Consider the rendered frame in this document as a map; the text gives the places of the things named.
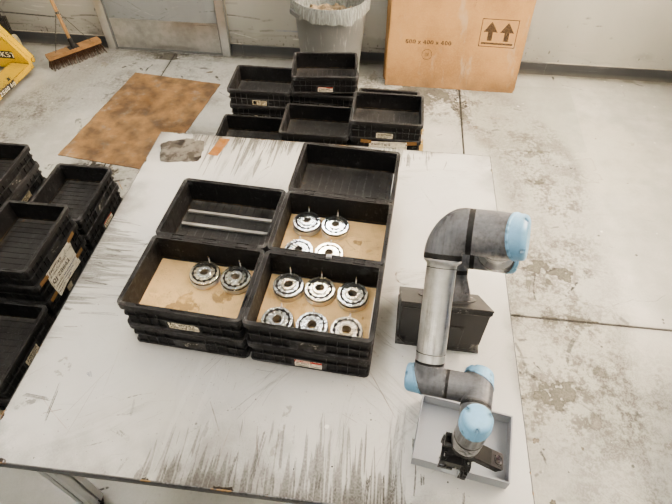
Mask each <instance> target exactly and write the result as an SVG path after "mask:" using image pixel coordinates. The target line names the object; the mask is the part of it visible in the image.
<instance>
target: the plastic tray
mask: <svg viewBox="0 0 672 504"><path fill-rule="evenodd" d="M459 410H460V403H459V402H455V401H451V400H447V399H442V398H437V397H432V396H427V395H423V397H422V400H421V405H420V411H419V417H418V423H417V429H416V435H415V440H414V446H413V452H412V458H411V464H414V465H418V466H421V467H425V468H429V469H432V470H436V471H440V472H443V471H442V470H441V469H442V468H440V467H437V465H438V463H439V456H440V454H441V448H442V443H440V442H441V439H442V437H443V434H446V432H450V433H453V431H454V429H455V427H456V425H457V422H458V417H459ZM492 416H493V419H494V424H493V429H492V432H491V434H490V436H489V437H488V438H487V439H486V441H485V443H484V444H483V445H485V446H487V447H489V448H491V449H493V450H495V451H497V452H500V453H502V454H503V470H502V471H497V472H494V471H492V470H490V469H488V468H486V467H484V466H482V465H479V464H477V463H475V462H472V464H471V469H470V472H469V473H467V476H466V479H469V480H473V481H477V482H480V483H484V484H488V485H492V486H495V487H499V488H503V489H506V488H507V487H508V486H509V484H510V474H511V452H512V431H513V416H512V415H508V414H504V413H500V412H496V411H492ZM443 473H446V472H443Z"/></svg>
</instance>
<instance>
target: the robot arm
mask: <svg viewBox="0 0 672 504"><path fill-rule="evenodd" d="M530 233H531V218H530V216H529V215H527V214H522V213H520V212H504V211H494V210H483V209H473V208H459V209H456V210H453V211H451V212H449V213H448V214H446V215H445V216H444V217H442V218H441V219H440V220H439V221H438V223H437V224H436V225H435V226H434V228H433V229H432V231H431V233H430V234H429V236H428V239H427V241H426V244H425V248H424V257H423V258H424V259H425V261H426V263H427V266H426V274H425V282H424V291H423V299H422V307H421V316H420V324H419V332H418V341H417V349H416V357H415V362H413V363H412V362H410V363H408V364H407V367H406V371H405V377H404V387H405V389H406V390H407V391H410V392H414V393H418V394H420V395H427V396H432V397H437V398H442V399H447V400H451V401H456V402H460V410H459V417H458V422H457V425H456V427H455V429H454V431H453V433H450V432H446V434H443V437H442V439H441V442H440V443H442V448H441V454H440V456H439V463H438V465H437V467H440V468H442V469H441V470H442V471H443V472H446V473H449V474H451V475H454V476H455V477H456V478H459V479H461V480H465V479H466V476H467V473H469V472H470V469H471V464H472V462H475V463H477V464H479V465H482V466H484V467H486V468H488V469H490V470H492V471H494V472H497V471H502V470H503V454H502V453H500V452H497V451H495V450H493V449H491V448H489V447H487V446H485V445H483V444H484V443H485V441H486V439H487V438H488V437H489V436H490V434H491V432H492V429H493V424H494V419H493V416H492V401H493V392H494V374H493V372H492V371H491V370H490V369H489V368H488V367H486V366H483V365H478V364H476V365H469V366H468V367H466V369H465V371H464V372H461V371H455V370H450V369H445V368H444V364H445V357H446V349H447V341H448V334H449V326H450V318H451V310H452V302H453V301H468V300H470V295H471V294H470V288H469V283H468V278H467V276H468V269H475V270H483V271H491V272H498V273H503V274H513V273H515V272H516V270H517V268H518V265H519V261H524V260H525V259H526V258H527V254H528V249H529V242H530ZM440 464H443V465H440Z"/></svg>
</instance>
